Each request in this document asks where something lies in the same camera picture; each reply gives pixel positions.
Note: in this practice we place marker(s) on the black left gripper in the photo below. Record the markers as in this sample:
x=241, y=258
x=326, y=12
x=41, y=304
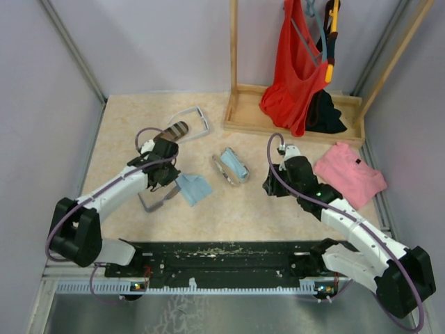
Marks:
x=172, y=176

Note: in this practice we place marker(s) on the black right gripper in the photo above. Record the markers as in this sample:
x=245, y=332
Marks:
x=271, y=188

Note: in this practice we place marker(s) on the blue-grey sunglasses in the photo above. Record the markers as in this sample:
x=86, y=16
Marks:
x=168, y=196

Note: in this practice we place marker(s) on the map print glasses case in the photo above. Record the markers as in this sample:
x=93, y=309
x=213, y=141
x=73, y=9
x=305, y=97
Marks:
x=229, y=175

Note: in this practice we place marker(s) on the light blue cloth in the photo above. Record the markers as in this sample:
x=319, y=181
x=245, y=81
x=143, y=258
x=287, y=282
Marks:
x=230, y=159
x=193, y=188

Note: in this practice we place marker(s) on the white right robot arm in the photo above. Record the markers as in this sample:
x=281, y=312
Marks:
x=398, y=276

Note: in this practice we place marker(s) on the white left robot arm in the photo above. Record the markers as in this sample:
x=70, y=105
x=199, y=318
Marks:
x=75, y=234

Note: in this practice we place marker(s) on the white sunglasses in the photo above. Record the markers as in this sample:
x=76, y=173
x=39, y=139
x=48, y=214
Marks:
x=196, y=131

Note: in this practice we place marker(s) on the pink folded shirt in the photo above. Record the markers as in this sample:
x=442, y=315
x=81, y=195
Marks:
x=343, y=169

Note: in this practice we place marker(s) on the plaid brown glasses case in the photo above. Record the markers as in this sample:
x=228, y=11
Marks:
x=175, y=131

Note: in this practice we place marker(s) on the black garment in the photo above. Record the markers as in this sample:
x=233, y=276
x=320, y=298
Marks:
x=322, y=116

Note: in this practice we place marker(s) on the wooden clothes rack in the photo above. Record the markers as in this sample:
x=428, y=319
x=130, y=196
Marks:
x=244, y=114

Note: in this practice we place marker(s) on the red garment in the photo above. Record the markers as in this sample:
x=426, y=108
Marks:
x=299, y=73

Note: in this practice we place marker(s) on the yellow black hanger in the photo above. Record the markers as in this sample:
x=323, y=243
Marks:
x=328, y=41

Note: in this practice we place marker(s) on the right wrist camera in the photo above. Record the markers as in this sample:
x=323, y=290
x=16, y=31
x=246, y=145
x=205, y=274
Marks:
x=288, y=151

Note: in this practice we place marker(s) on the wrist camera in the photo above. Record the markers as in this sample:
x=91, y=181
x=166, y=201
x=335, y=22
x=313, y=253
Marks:
x=288, y=151
x=147, y=146

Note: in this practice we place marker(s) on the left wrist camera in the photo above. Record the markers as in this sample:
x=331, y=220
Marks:
x=147, y=146

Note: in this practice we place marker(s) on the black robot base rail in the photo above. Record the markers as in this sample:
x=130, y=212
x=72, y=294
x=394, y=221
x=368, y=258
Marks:
x=232, y=265

